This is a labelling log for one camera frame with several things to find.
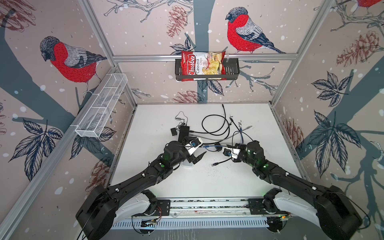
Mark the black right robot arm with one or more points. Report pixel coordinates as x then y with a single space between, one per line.
328 208

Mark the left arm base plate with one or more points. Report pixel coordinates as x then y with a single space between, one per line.
156 207

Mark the black wire wall basket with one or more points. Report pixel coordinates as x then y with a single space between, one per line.
228 69

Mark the red cassava chips bag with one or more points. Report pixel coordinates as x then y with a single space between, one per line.
202 63

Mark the white grey flat device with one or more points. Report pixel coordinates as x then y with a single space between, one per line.
186 164

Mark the white mesh wall shelf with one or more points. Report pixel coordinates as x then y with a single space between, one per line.
99 112

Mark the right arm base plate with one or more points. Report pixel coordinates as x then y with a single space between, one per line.
258 207

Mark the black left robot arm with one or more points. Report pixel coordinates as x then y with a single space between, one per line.
97 214

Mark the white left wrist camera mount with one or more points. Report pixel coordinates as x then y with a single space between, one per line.
193 143

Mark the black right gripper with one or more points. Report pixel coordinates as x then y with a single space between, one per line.
237 146

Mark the black power adapter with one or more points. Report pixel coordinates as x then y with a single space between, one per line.
174 131

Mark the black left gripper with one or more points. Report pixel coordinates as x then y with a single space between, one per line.
192 158

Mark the small black adapter block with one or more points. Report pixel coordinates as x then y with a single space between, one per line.
218 147

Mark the aluminium front rail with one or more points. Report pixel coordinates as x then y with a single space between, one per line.
206 213

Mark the black network switch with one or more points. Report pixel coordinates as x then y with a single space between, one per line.
183 132

